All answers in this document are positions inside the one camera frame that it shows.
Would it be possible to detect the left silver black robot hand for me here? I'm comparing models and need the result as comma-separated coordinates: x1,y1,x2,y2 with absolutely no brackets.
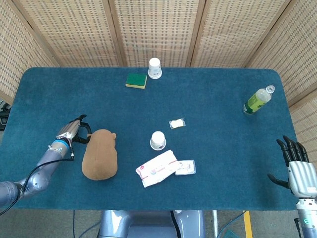
55,114,92,144

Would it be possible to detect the large white tissue pack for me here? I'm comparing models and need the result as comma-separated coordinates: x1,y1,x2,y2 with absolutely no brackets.
135,149,178,188

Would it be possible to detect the brown plush bear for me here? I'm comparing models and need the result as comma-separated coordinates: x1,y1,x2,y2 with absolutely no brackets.
81,128,118,180

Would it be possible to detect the small white wrapped packet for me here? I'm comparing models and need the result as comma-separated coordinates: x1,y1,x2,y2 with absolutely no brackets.
168,118,186,129

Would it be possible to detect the blue table mat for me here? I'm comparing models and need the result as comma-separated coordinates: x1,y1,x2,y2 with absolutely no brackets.
0,66,299,212

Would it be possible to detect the green yellow sponge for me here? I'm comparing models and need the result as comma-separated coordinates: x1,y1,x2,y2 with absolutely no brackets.
125,74,148,90

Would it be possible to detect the yellow floor tape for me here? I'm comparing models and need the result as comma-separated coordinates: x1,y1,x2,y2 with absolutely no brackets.
243,210,253,238

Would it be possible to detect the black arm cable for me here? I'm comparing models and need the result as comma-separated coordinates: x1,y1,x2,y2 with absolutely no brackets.
0,146,75,216

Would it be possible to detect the blue floor cable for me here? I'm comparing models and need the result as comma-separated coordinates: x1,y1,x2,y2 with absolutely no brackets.
221,211,248,233

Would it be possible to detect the green label plastic bottle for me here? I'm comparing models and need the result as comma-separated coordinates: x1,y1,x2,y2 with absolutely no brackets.
242,85,276,115

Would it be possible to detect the white paper cup blue print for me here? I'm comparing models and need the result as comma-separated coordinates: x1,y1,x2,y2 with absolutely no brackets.
148,58,163,80

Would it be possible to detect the white paper cup pink print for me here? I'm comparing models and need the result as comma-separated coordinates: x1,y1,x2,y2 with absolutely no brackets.
150,131,166,151

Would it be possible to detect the woven bamboo folding screen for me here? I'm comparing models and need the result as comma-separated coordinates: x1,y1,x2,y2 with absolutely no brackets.
0,0,317,159

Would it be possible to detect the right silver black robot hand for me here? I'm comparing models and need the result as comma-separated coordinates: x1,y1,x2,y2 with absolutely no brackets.
267,135,317,199

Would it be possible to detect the grey robot torso base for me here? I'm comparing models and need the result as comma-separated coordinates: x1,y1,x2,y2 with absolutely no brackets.
98,210,206,238

